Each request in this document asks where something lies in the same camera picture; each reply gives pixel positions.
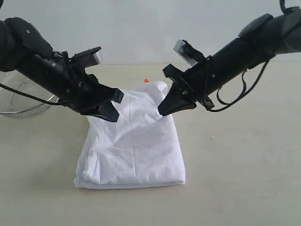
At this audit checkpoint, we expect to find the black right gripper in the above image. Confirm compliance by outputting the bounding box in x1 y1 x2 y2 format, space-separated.
158 56 226 116

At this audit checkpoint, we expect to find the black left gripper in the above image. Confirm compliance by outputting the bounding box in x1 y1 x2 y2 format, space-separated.
56 73 124 122

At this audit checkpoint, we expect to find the white t-shirt red lettering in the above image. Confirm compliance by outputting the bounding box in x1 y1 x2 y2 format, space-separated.
73 81 186 189

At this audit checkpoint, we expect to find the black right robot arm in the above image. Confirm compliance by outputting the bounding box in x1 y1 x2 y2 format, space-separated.
158 7 301 116

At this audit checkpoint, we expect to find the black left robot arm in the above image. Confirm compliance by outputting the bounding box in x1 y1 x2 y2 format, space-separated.
0 17 124 122

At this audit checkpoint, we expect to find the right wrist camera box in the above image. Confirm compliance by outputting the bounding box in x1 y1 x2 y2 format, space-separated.
174 40 206 66

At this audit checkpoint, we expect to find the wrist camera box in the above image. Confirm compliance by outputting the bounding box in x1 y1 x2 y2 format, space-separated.
71 47 102 70
174 40 206 66

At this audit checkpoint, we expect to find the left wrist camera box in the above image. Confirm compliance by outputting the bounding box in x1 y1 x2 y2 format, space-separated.
71 47 102 70

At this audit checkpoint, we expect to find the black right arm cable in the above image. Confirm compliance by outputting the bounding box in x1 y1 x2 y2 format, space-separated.
204 0 301 112

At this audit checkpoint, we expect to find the metal mesh strainer bowl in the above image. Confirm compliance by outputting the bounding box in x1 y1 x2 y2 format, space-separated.
0 70 59 120

